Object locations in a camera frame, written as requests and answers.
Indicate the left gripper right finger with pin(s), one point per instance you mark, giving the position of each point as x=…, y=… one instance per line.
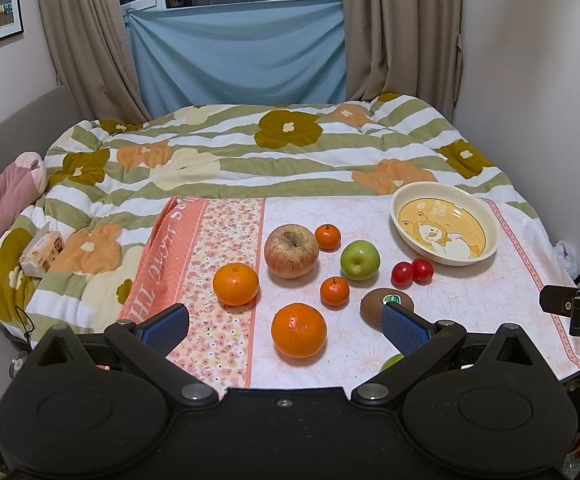
x=426, y=347

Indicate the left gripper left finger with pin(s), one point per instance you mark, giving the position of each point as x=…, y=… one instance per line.
x=144, y=348

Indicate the green apple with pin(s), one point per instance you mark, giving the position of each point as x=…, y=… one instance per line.
x=390, y=362
x=360, y=260

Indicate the brown kiwi with sticker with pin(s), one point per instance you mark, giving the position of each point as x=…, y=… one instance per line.
x=373, y=302

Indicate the red cherry tomato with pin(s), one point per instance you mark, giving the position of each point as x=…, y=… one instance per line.
x=422, y=271
x=402, y=274

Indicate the small mandarin front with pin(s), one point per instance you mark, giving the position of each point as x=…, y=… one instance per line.
x=334, y=292

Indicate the small mandarin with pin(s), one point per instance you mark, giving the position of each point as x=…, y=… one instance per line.
x=334, y=292
x=328, y=237

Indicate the large orange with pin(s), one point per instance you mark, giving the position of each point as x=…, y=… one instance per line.
x=299, y=331
x=235, y=284

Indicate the large orange front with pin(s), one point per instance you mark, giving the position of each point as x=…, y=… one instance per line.
x=299, y=331

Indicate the large red yellow apple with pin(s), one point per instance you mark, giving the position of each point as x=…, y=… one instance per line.
x=291, y=251

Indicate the cream cartoon bear plate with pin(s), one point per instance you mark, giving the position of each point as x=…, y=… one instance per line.
x=444, y=224

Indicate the tissue packet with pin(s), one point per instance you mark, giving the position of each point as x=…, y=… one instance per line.
x=41, y=252

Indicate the green striped floral quilt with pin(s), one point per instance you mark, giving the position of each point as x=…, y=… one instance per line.
x=108, y=181

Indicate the pink plush toy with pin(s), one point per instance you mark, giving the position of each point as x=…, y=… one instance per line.
x=21, y=184

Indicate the grey bed headboard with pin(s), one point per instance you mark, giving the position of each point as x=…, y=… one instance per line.
x=36, y=126

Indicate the blue hanging sheet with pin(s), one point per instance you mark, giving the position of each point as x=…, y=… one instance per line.
x=262, y=52

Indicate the left beige curtain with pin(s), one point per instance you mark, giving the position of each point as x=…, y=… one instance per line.
x=89, y=46

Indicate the beige curtain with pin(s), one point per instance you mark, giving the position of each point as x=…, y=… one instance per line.
x=89, y=46
x=405, y=47

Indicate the right beige curtain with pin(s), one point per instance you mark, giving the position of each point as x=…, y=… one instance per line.
x=405, y=47

